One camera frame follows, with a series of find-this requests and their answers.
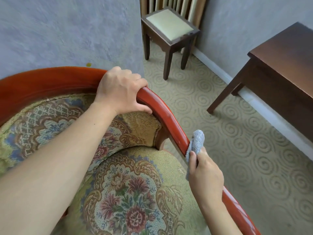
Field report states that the person's right forearm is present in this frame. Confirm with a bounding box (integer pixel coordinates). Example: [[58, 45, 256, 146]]
[[199, 192, 243, 235]]

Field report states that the dark wooden table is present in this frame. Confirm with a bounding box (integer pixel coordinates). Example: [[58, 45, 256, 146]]
[[207, 22, 313, 151]]

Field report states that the dark wooden cushioned stool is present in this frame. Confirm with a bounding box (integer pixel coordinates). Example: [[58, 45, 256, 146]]
[[141, 7, 201, 80]]

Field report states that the person's left forearm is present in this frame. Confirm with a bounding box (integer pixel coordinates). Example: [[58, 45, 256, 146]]
[[0, 101, 118, 235]]

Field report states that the striped beige curtain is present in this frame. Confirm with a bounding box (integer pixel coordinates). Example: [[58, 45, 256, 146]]
[[140, 0, 207, 55]]

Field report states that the grey cleaning cloth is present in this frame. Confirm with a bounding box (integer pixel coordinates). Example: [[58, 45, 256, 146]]
[[185, 130, 205, 181]]

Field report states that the person's left hand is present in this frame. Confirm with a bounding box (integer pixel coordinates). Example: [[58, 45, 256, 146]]
[[94, 66, 153, 115]]

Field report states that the floral upholstered wooden armchair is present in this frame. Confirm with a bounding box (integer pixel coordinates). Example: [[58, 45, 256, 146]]
[[0, 67, 261, 235]]

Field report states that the person's right hand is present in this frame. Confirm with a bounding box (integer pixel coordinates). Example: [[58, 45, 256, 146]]
[[188, 147, 224, 205]]

